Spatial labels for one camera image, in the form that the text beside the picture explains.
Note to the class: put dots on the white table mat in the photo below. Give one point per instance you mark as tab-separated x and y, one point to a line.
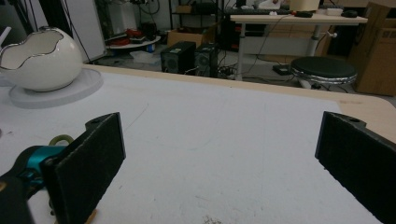
202	140

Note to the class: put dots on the open cardboard box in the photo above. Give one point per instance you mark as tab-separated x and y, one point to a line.
186	37

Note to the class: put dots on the small white box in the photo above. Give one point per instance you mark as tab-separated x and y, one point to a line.
334	11

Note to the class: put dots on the black metal shelf rack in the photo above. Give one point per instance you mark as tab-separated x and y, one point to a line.
196	9

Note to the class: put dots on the black round stool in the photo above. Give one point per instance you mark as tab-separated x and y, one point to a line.
323	68

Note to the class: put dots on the large black computer tower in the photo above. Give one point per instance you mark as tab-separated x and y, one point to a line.
177	57

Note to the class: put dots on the black computer mouse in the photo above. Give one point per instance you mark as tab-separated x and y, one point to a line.
349	13

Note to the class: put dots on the clear plastic bag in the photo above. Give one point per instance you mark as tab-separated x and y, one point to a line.
144	57

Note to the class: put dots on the black keyboard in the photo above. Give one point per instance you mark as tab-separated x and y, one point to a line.
258	11

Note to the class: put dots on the flat black power box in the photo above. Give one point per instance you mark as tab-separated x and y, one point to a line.
281	69

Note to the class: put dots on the beige box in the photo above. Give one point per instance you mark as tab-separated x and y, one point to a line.
304	5

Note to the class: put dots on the round white low table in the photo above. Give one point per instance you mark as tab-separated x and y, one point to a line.
137	45

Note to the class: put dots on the tall cardboard box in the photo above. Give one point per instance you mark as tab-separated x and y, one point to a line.
378	56

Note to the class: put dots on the white desk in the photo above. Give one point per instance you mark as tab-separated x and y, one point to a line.
299	20

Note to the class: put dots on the small black computer tower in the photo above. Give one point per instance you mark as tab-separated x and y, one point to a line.
205	60

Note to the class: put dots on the white egg-shaped ceramic bowl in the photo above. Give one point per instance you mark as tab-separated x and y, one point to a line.
49	68

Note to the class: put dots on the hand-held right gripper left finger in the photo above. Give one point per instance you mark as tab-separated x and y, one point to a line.
90	168

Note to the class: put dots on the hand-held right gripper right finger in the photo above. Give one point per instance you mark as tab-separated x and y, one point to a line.
358	161

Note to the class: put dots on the white panel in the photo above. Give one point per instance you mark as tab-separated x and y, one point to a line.
88	28

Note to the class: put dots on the white round base tray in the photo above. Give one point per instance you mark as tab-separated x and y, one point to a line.
84	84

